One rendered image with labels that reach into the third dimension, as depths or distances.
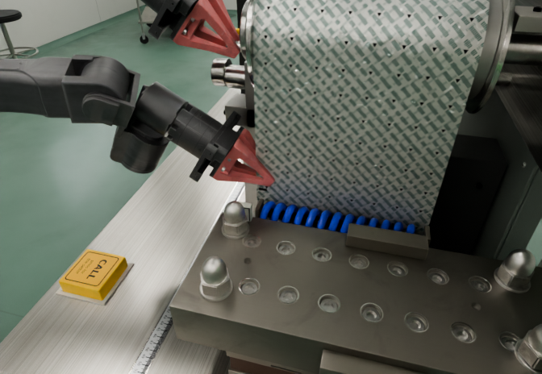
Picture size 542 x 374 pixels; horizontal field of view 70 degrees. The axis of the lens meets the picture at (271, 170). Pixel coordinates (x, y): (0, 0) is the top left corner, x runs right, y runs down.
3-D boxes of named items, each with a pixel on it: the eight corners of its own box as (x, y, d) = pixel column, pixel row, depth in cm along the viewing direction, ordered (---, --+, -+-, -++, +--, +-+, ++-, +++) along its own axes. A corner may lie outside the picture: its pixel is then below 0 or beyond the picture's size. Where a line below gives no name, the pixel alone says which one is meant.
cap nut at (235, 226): (227, 218, 53) (224, 191, 50) (252, 222, 52) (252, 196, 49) (217, 236, 50) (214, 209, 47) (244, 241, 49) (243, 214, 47)
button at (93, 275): (90, 258, 64) (87, 247, 63) (128, 266, 63) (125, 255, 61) (62, 292, 59) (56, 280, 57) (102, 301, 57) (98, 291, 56)
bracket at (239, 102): (239, 208, 75) (230, 48, 58) (272, 214, 74) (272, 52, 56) (231, 225, 71) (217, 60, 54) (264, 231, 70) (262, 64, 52)
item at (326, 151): (257, 205, 57) (255, 85, 47) (425, 232, 52) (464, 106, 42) (256, 206, 57) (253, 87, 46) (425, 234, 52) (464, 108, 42)
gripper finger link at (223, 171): (256, 207, 54) (198, 171, 53) (269, 178, 59) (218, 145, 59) (281, 176, 50) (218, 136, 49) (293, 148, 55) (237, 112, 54)
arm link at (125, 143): (84, 93, 44) (97, 56, 50) (63, 163, 50) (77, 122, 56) (185, 128, 49) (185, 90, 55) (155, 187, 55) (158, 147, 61)
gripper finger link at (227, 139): (252, 217, 52) (193, 179, 51) (266, 185, 58) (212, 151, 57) (277, 185, 48) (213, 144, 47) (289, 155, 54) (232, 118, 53)
